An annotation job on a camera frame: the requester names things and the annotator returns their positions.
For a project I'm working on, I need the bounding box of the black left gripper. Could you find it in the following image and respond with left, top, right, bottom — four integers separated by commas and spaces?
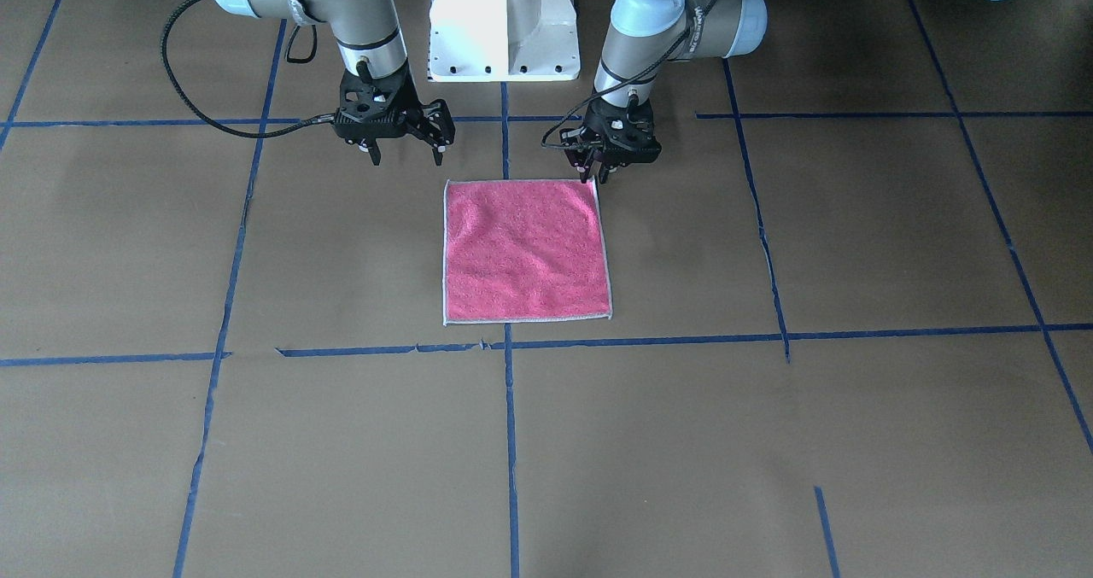
559, 101, 661, 184

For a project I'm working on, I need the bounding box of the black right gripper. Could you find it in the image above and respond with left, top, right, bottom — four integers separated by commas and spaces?
332, 67, 454, 166

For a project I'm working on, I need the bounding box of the pink towel with grey edge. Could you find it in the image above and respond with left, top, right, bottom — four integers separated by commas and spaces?
440, 178, 613, 325

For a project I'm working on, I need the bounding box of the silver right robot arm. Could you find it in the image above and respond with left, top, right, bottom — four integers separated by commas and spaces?
214, 0, 454, 165

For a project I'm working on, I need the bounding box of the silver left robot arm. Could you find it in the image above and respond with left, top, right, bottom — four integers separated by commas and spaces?
540, 0, 769, 184

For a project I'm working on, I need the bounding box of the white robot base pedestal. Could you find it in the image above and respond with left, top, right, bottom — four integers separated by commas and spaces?
427, 0, 581, 84

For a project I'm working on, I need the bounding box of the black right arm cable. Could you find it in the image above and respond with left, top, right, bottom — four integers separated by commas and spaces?
160, 0, 342, 140

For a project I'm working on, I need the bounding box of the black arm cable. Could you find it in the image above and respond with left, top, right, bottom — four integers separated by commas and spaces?
541, 0, 734, 149
160, 0, 342, 140

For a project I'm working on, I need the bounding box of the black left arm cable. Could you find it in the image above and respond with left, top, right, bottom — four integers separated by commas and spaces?
541, 0, 734, 149

